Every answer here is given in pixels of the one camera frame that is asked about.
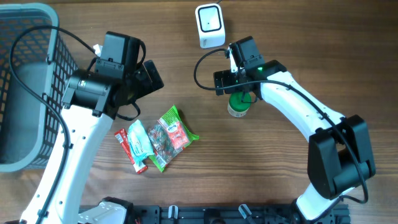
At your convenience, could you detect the grey plastic mesh basket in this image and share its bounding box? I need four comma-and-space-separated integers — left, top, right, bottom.
1, 3, 78, 172

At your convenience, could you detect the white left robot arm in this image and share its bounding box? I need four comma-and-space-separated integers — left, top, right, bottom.
19, 31, 164, 223

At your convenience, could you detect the green gummy candy bag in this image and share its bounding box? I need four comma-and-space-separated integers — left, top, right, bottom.
147, 105, 200, 172

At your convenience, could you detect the red snack bar wrapper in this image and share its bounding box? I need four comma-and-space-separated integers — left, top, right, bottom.
114, 128, 148, 174

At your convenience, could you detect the white barcode scanner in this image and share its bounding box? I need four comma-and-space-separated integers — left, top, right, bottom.
195, 3, 226, 49

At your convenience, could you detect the mint green wipes pouch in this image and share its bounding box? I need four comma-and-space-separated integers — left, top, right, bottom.
127, 119, 155, 164

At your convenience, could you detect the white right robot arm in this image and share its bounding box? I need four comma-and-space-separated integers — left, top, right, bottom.
214, 36, 376, 223

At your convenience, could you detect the green lid spice jar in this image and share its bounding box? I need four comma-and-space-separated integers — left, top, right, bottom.
227, 92, 251, 118

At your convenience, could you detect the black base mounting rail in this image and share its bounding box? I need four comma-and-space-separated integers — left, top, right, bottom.
134, 204, 351, 224

